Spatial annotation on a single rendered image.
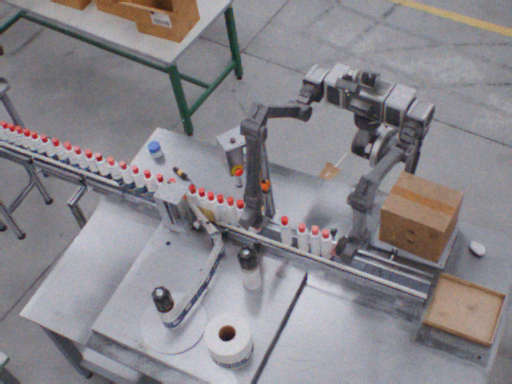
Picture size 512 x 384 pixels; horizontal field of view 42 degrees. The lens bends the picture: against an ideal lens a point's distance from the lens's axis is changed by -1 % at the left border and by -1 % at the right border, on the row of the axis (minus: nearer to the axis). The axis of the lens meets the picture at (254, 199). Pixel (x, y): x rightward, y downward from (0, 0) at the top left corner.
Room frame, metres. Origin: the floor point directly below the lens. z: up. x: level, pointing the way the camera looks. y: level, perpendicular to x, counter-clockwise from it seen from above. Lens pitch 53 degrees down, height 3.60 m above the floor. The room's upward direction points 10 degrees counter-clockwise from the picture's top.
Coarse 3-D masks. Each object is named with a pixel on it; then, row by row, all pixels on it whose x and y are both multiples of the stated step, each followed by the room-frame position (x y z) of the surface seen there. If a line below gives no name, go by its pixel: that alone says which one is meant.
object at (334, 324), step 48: (192, 144) 2.56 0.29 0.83; (240, 192) 2.16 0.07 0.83; (288, 192) 2.10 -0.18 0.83; (336, 192) 2.05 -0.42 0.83; (96, 240) 2.02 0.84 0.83; (144, 240) 1.96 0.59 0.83; (336, 240) 1.76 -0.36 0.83; (480, 240) 1.61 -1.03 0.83; (48, 288) 1.78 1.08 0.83; (96, 288) 1.73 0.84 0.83; (336, 288) 1.50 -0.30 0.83; (432, 288) 1.41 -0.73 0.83; (96, 336) 1.47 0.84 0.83; (288, 336) 1.30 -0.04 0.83; (336, 336) 1.26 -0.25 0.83; (384, 336) 1.22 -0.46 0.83; (432, 336) 1.18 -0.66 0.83
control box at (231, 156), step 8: (224, 136) 1.98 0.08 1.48; (232, 136) 1.97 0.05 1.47; (240, 136) 1.96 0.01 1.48; (224, 144) 1.93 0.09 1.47; (240, 144) 1.92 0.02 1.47; (224, 152) 1.91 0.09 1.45; (232, 152) 1.90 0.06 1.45; (240, 152) 1.91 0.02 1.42; (224, 160) 1.93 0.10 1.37; (232, 160) 1.90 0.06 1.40; (240, 160) 1.91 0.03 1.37; (232, 168) 1.90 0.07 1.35; (240, 168) 1.91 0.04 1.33; (232, 176) 1.89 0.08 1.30
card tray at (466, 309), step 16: (448, 288) 1.39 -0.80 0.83; (464, 288) 1.38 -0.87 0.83; (480, 288) 1.36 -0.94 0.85; (432, 304) 1.33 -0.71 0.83; (448, 304) 1.31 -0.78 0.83; (464, 304) 1.30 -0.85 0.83; (480, 304) 1.28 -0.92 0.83; (496, 304) 1.27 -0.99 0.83; (432, 320) 1.25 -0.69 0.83; (448, 320) 1.24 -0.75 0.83; (464, 320) 1.22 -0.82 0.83; (480, 320) 1.21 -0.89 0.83; (496, 320) 1.20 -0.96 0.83; (464, 336) 1.14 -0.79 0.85; (480, 336) 1.14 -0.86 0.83
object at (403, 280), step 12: (132, 192) 2.25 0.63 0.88; (276, 240) 1.79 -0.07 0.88; (348, 264) 1.58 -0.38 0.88; (360, 264) 1.57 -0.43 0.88; (372, 264) 1.56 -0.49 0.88; (360, 276) 1.51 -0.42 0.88; (384, 276) 1.49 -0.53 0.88; (396, 276) 1.48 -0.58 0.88; (396, 288) 1.42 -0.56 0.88; (420, 288) 1.40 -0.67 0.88
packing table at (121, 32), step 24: (0, 0) 4.40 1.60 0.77; (24, 0) 4.32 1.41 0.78; (48, 0) 4.26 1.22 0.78; (216, 0) 3.90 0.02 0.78; (48, 24) 4.80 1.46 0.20; (72, 24) 3.93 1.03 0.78; (96, 24) 3.88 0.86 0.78; (120, 24) 3.83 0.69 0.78; (0, 48) 4.77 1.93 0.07; (144, 48) 3.53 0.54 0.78; (168, 48) 3.48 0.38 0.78; (168, 72) 3.42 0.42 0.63; (240, 72) 3.91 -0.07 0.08
